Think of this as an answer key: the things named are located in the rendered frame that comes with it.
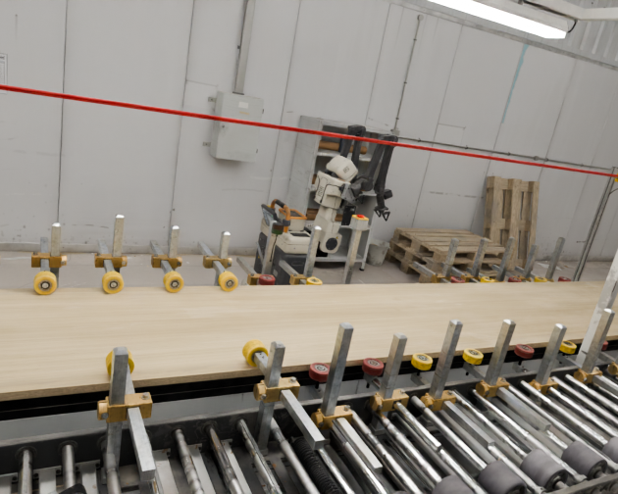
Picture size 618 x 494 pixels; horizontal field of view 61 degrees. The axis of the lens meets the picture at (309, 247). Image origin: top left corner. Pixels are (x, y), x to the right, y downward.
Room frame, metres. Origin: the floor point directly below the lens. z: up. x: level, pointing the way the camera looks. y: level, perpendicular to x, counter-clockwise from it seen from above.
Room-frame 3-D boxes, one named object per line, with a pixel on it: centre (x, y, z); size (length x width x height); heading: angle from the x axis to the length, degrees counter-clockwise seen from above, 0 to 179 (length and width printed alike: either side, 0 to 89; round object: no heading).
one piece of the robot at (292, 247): (3.83, 0.15, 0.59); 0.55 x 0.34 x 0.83; 29
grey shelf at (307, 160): (5.52, -0.16, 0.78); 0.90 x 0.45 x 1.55; 119
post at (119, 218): (2.19, 0.85, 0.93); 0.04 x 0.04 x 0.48; 29
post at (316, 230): (2.69, -0.02, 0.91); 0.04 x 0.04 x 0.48; 29
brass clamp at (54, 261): (2.06, 1.09, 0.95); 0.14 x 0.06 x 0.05; 119
